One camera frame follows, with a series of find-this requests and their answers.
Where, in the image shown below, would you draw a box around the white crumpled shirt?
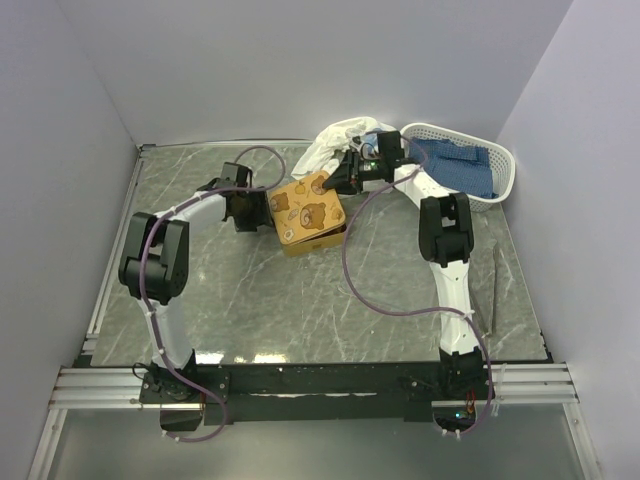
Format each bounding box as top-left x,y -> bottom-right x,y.
291,116 -> 396,180

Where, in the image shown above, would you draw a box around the blue folded cloth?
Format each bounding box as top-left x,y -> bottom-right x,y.
410,138 -> 496,199

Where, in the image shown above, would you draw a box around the white laundry basket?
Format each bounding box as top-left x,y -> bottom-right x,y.
401,122 -> 515,212

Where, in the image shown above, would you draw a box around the gold cookie tin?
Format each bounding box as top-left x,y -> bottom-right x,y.
282,225 -> 346,257

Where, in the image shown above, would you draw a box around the silver tin lid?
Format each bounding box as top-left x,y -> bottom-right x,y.
268,171 -> 346,246

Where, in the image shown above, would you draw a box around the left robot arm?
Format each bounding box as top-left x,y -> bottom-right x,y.
118,162 -> 273,402

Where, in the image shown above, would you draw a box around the metal tongs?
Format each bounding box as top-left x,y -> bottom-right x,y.
468,239 -> 498,337

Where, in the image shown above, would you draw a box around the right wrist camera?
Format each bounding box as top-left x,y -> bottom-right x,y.
349,131 -> 377,155

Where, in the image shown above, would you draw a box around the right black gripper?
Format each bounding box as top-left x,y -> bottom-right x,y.
322,149 -> 385,197

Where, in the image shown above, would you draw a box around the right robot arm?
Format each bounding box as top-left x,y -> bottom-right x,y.
323,131 -> 488,399

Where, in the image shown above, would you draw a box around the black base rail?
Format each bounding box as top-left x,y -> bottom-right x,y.
139,354 -> 494,433

